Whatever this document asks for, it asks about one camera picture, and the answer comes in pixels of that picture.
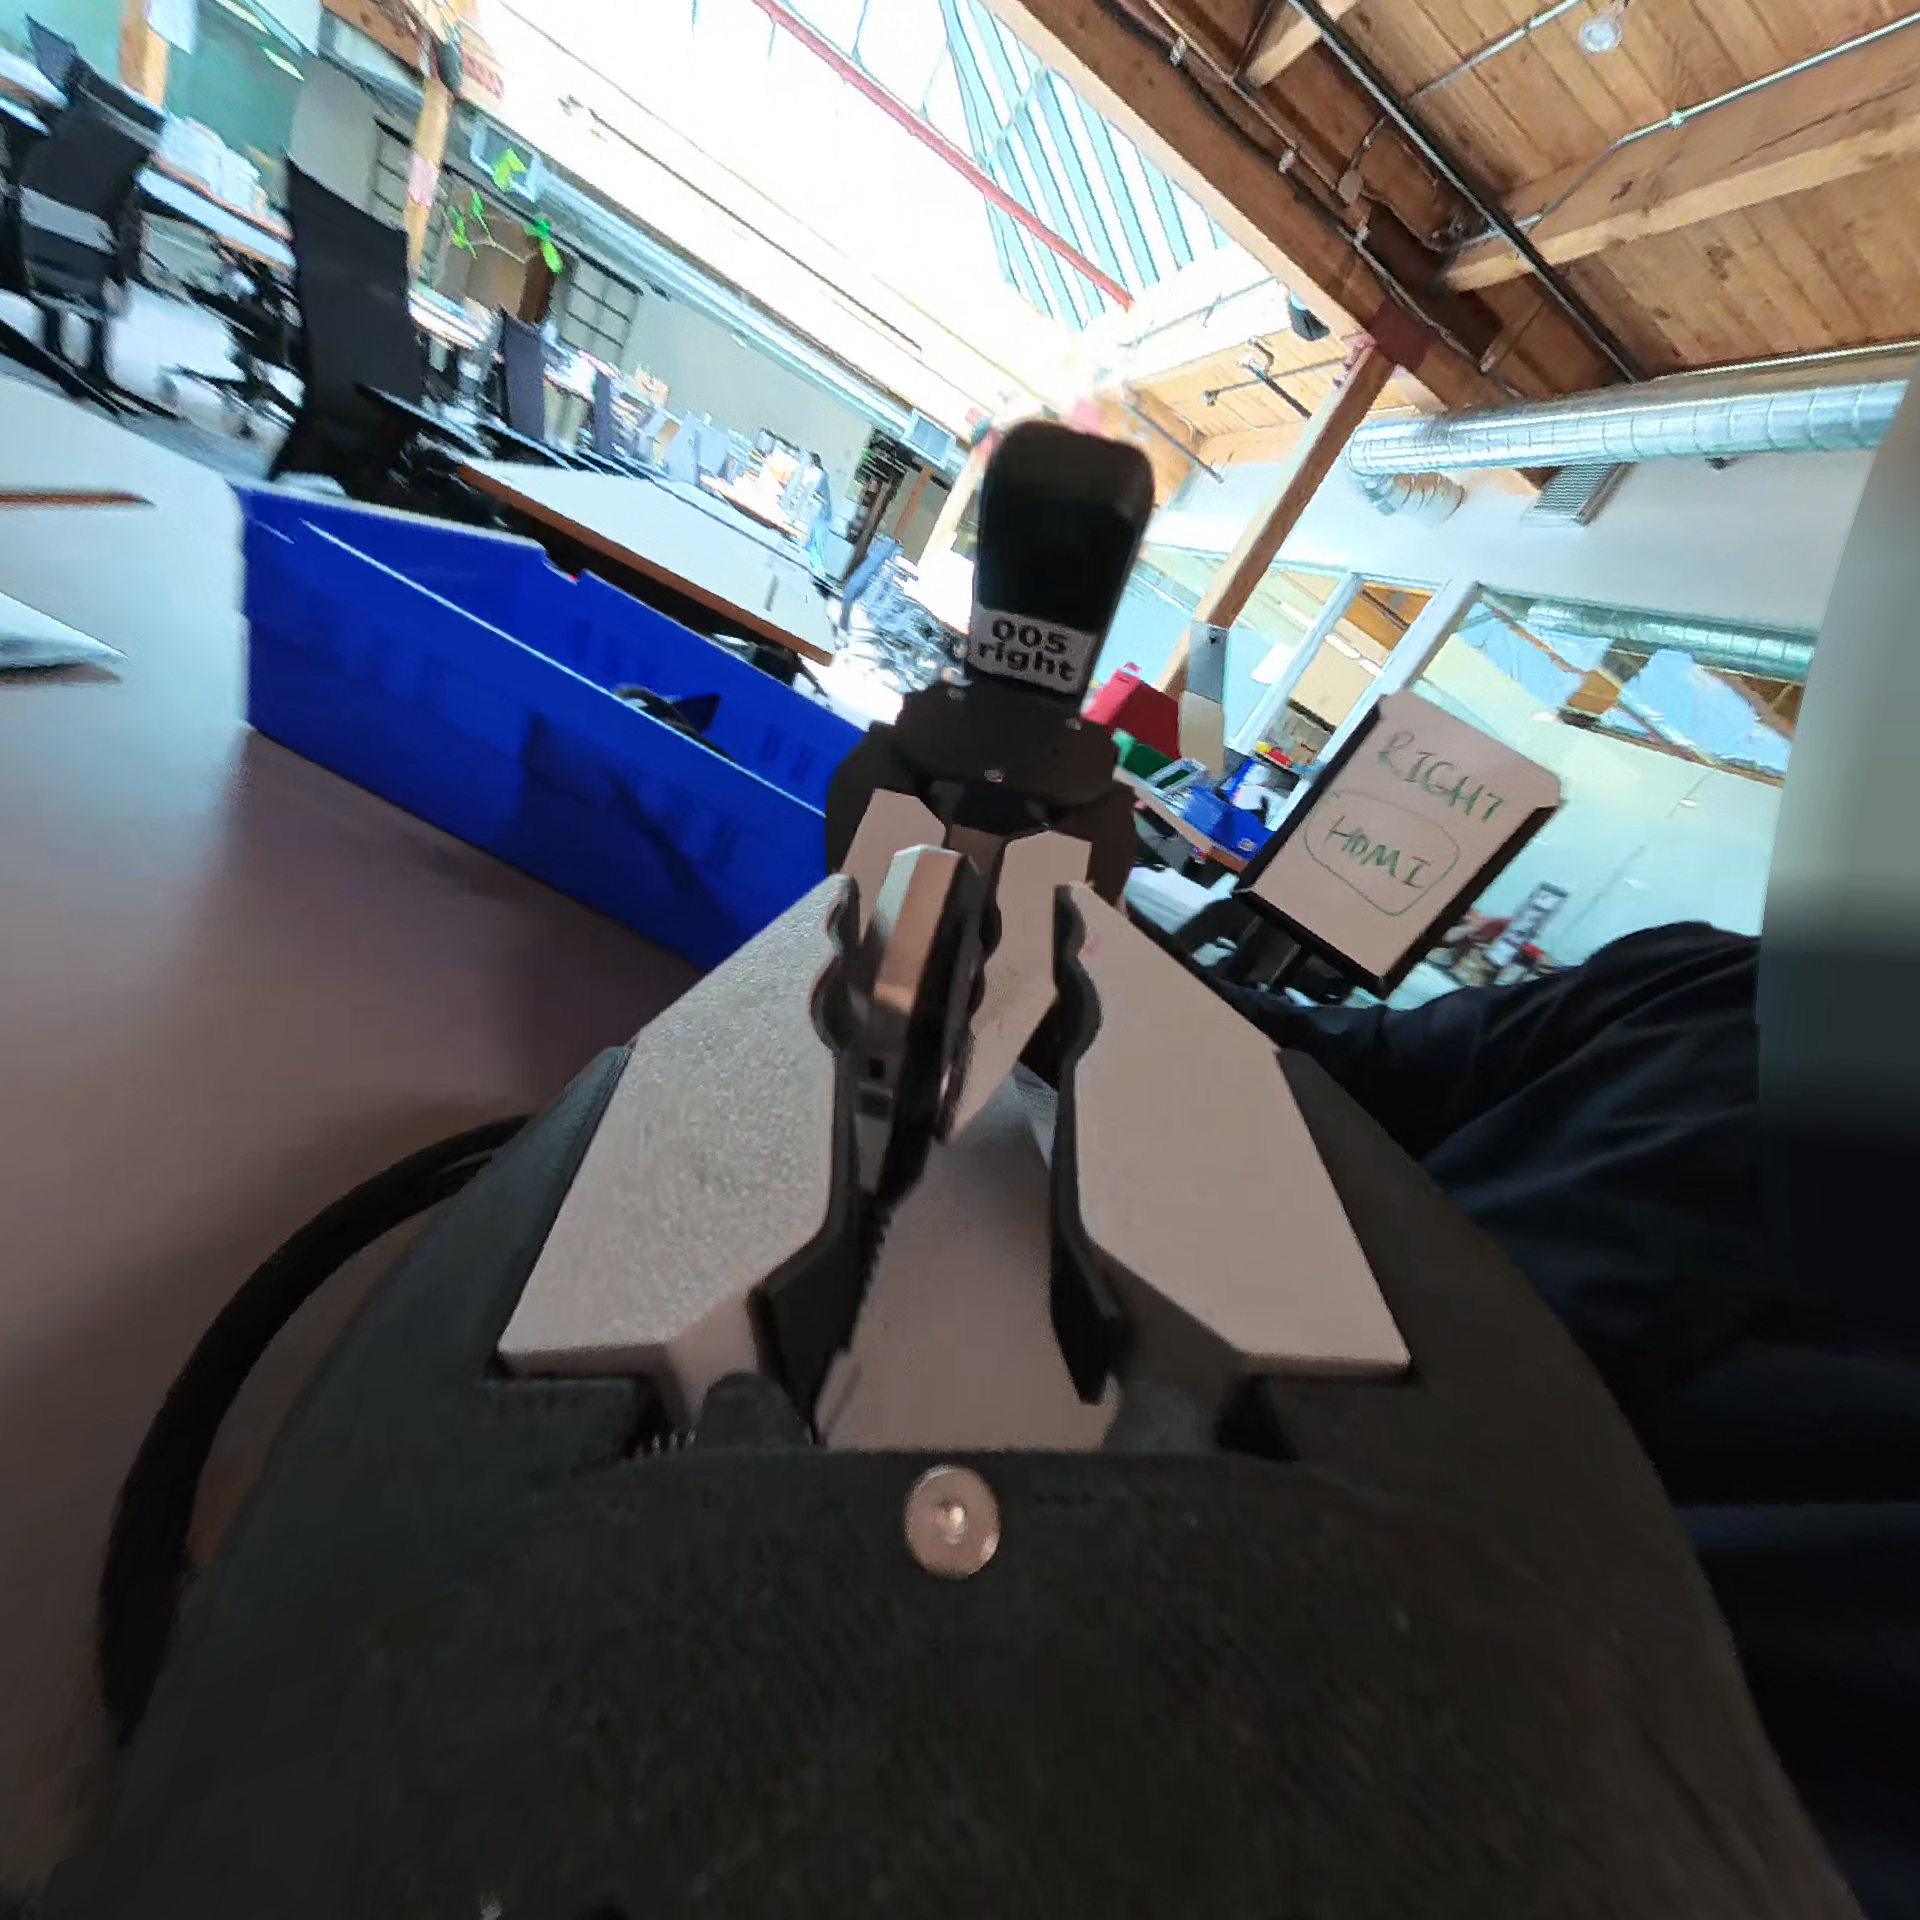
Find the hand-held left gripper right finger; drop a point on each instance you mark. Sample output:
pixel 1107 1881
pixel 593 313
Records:
pixel 1231 1199

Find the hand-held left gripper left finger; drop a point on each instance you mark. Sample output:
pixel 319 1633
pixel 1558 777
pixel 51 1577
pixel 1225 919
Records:
pixel 691 1185

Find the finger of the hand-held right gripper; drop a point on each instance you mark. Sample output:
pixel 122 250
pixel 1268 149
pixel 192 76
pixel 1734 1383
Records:
pixel 893 825
pixel 1028 930

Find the brushed metal hub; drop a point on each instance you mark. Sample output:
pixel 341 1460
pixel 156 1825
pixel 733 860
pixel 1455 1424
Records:
pixel 909 960

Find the blue storage bin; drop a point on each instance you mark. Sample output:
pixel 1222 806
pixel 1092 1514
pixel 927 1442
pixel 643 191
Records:
pixel 451 674

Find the person's right forearm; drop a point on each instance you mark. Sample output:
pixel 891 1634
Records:
pixel 1576 1036

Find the red bag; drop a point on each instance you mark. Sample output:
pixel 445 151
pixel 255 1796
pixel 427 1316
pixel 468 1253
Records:
pixel 1134 718

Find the small blue bin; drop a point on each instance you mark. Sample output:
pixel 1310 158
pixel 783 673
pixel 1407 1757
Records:
pixel 1238 818

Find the long white table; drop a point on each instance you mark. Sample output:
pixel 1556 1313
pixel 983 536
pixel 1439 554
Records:
pixel 646 540

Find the white handwritten sign board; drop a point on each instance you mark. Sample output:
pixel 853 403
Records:
pixel 1396 840

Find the green paper decoration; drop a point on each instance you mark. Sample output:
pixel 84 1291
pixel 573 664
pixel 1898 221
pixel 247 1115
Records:
pixel 512 211

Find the black office chair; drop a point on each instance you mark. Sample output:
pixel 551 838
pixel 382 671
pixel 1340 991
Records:
pixel 77 194
pixel 353 300

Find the metal duct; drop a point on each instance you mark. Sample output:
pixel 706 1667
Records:
pixel 1651 435
pixel 1680 638

